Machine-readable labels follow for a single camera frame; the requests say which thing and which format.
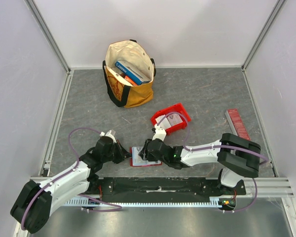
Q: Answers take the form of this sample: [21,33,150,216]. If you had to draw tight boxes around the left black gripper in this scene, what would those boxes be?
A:
[102,139,133,164]

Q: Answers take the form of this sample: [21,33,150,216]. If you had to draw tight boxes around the red leather card holder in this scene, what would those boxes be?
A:
[130,147,162,167]

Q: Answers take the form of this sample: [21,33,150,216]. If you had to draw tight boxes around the red plastic bin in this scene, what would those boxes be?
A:
[150,103,191,135]

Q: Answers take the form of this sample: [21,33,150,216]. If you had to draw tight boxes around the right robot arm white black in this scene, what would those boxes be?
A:
[139,133,262,195]

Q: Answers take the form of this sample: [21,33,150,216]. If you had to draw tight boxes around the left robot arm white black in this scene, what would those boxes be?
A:
[10,136,131,234]

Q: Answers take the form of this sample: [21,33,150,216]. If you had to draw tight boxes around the white card stack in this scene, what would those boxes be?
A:
[155,115,171,129]

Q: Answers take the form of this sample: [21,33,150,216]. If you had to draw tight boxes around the silver card in bin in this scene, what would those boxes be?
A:
[167,114,183,126]

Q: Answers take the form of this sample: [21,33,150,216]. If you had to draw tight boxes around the yellow canvas tote bag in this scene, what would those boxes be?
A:
[102,39,156,108]

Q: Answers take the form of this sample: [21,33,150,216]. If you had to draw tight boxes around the orange book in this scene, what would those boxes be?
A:
[124,76,137,86]

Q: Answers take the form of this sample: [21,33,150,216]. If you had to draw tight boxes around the red silver long box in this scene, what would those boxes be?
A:
[225,109,251,141]

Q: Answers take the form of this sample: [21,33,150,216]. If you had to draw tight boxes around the blue book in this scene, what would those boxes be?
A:
[115,60,143,85]

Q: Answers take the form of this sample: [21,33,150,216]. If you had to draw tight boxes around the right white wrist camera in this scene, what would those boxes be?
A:
[152,124,167,142]

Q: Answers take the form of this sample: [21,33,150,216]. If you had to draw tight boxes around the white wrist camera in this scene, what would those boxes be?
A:
[100,129,116,143]
[152,124,167,142]

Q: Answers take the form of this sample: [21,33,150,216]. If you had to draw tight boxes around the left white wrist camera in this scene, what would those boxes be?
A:
[100,129,116,143]

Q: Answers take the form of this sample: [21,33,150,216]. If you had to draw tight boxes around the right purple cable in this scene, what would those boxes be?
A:
[157,112,271,214]

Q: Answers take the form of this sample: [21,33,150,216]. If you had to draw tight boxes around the purple cable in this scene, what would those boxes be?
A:
[21,127,123,231]
[157,112,271,214]

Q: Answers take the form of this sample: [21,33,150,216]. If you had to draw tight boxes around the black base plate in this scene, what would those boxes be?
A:
[86,177,246,197]

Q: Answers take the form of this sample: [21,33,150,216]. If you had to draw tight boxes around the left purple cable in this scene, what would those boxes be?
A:
[21,127,123,231]

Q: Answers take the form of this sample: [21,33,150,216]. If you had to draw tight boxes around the slotted cable duct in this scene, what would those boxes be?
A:
[63,196,235,208]

